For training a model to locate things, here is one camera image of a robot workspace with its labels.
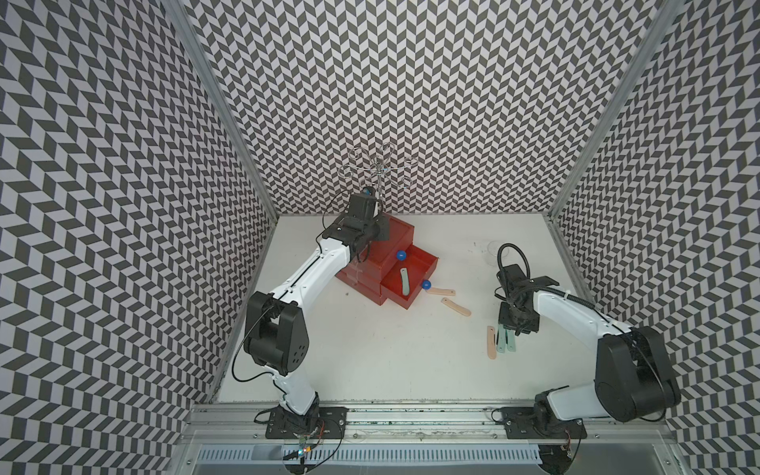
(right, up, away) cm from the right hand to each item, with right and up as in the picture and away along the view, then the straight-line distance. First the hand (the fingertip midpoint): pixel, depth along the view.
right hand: (514, 330), depth 85 cm
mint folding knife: (-32, +14, +4) cm, 35 cm away
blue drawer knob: (-26, +13, +1) cm, 29 cm away
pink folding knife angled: (-15, +4, +10) cm, 19 cm away
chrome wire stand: (-41, +52, +13) cm, 67 cm away
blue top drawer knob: (-33, +22, -2) cm, 40 cm away
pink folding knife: (-19, +9, +13) cm, 25 cm away
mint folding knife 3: (0, -4, +2) cm, 4 cm away
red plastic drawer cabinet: (-35, +18, -1) cm, 40 cm away
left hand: (-39, +30, +3) cm, 50 cm away
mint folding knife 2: (-3, -3, +1) cm, 5 cm away
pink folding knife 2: (-6, -4, +1) cm, 8 cm away
